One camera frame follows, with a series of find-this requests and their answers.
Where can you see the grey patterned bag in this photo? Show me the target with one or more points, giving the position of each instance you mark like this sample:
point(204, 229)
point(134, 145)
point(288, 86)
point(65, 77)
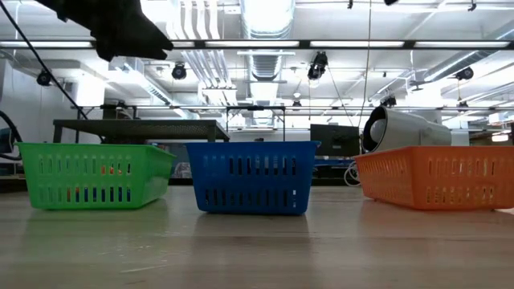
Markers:
point(180, 170)

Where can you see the orange plastic basket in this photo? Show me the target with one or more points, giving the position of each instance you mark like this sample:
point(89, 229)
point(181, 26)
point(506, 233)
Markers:
point(401, 154)

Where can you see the black ceiling spotlight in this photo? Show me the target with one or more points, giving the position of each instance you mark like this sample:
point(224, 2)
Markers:
point(44, 78)
point(465, 74)
point(388, 102)
point(179, 72)

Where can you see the white camera on stand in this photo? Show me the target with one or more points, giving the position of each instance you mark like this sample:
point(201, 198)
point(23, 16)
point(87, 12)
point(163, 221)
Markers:
point(346, 174)

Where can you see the black overhead rig camera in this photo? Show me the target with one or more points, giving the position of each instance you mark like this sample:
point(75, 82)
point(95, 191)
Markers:
point(319, 64)

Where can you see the green plastic basket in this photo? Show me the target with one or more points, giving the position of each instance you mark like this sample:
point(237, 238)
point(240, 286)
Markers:
point(28, 192)

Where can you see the black monitor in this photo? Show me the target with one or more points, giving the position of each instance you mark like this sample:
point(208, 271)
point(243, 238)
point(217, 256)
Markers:
point(333, 140)

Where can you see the black background rig frame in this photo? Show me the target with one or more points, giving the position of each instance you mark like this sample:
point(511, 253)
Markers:
point(257, 107)

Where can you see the blue plastic basket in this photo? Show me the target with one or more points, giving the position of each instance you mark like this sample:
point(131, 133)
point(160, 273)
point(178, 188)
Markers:
point(209, 152)

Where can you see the grey perforated metal riser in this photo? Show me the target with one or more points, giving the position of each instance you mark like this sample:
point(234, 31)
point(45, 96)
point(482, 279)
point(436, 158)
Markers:
point(140, 129)

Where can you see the white security camera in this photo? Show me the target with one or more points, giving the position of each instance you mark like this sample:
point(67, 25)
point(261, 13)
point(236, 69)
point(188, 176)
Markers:
point(409, 128)

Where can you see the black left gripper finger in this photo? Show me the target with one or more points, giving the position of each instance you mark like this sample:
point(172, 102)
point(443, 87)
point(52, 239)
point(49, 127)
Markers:
point(128, 54)
point(136, 36)

